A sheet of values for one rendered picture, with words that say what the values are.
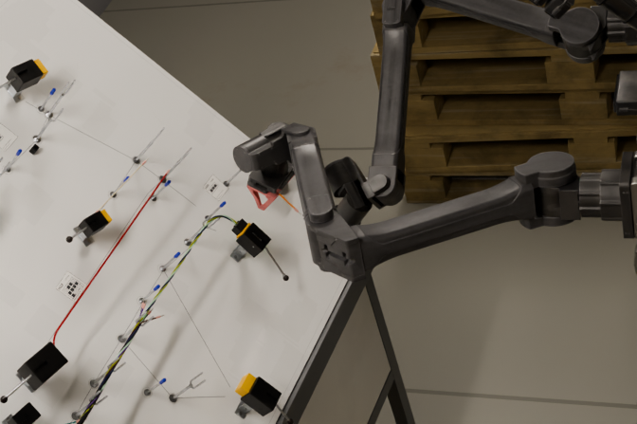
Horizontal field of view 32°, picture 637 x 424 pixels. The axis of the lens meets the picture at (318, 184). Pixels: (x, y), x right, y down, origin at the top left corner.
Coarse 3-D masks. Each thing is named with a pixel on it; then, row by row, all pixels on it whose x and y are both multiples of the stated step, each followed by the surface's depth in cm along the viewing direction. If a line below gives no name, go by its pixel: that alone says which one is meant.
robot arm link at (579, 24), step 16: (416, 0) 233; (432, 0) 227; (448, 0) 224; (464, 0) 223; (480, 0) 222; (496, 0) 221; (512, 0) 219; (416, 16) 232; (480, 16) 222; (496, 16) 220; (512, 16) 218; (528, 16) 217; (544, 16) 216; (576, 16) 211; (592, 16) 209; (528, 32) 218; (544, 32) 215; (560, 32) 211; (576, 32) 210; (592, 32) 208
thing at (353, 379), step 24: (360, 312) 277; (360, 336) 278; (336, 360) 266; (360, 360) 279; (384, 360) 294; (336, 384) 267; (360, 384) 280; (312, 408) 256; (336, 408) 268; (360, 408) 281
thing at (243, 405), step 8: (256, 384) 223; (264, 384) 224; (248, 392) 222; (256, 392) 222; (264, 392) 223; (272, 392) 224; (280, 392) 225; (248, 400) 223; (256, 400) 222; (264, 400) 222; (272, 400) 223; (240, 408) 229; (248, 408) 228; (256, 408) 224; (264, 408) 223; (272, 408) 222; (280, 408) 225; (240, 416) 229
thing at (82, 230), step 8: (88, 216) 223; (96, 216) 224; (80, 224) 223; (88, 224) 223; (96, 224) 223; (104, 224) 224; (80, 232) 222; (88, 232) 223; (96, 232) 225; (72, 240) 221; (88, 240) 228
